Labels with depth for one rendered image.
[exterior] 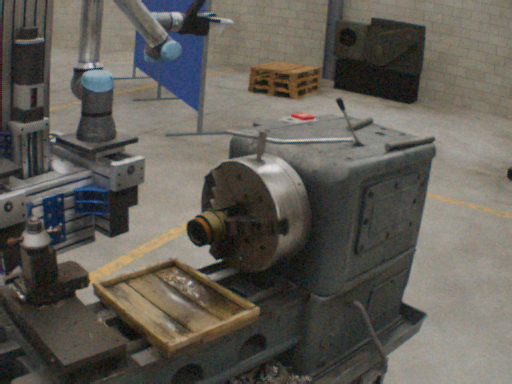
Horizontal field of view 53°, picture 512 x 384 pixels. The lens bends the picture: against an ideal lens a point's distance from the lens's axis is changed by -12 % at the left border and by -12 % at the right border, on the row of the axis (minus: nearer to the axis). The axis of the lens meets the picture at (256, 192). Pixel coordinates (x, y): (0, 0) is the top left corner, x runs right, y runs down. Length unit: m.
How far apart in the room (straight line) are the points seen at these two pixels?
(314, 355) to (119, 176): 0.84
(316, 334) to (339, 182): 0.49
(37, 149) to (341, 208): 1.02
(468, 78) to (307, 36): 3.59
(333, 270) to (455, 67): 9.88
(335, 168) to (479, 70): 9.83
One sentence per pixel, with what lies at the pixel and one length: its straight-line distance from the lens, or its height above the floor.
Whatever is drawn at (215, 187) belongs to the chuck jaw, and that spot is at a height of 1.16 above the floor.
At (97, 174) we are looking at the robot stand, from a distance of 1.95.
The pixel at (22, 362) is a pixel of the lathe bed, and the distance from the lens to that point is 1.41.
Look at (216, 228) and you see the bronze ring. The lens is 1.47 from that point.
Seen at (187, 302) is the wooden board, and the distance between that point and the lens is 1.54.
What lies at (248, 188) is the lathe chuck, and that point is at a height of 1.17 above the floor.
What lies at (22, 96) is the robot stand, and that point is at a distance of 1.87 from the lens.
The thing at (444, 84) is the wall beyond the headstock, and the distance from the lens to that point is 11.41.
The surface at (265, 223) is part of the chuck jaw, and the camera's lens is 1.46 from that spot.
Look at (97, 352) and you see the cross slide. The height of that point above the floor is 0.97.
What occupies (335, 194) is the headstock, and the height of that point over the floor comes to 1.18.
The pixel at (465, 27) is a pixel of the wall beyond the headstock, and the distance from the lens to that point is 11.29.
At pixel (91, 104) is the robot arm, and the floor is 1.29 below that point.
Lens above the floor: 1.69
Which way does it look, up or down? 20 degrees down
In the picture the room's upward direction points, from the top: 5 degrees clockwise
